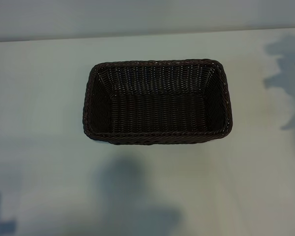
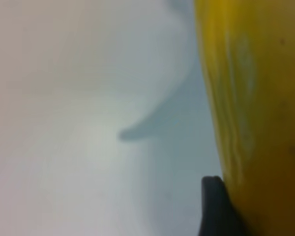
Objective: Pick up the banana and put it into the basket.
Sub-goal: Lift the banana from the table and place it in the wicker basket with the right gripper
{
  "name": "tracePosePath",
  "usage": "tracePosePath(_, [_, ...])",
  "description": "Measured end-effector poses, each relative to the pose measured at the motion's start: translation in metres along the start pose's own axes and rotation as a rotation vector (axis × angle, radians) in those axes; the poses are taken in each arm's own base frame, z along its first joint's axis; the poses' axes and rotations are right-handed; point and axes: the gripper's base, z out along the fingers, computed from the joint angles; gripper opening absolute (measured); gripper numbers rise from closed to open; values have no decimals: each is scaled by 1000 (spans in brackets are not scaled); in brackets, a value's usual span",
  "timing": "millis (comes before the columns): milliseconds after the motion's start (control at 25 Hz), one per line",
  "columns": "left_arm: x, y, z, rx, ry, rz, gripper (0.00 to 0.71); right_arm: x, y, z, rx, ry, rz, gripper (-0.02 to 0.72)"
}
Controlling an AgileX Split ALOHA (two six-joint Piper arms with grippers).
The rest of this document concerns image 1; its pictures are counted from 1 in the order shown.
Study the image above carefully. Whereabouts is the dark brown woven basket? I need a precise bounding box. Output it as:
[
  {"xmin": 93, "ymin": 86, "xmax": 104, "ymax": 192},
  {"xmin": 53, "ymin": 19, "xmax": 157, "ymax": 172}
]
[{"xmin": 82, "ymin": 58, "xmax": 234, "ymax": 146}]

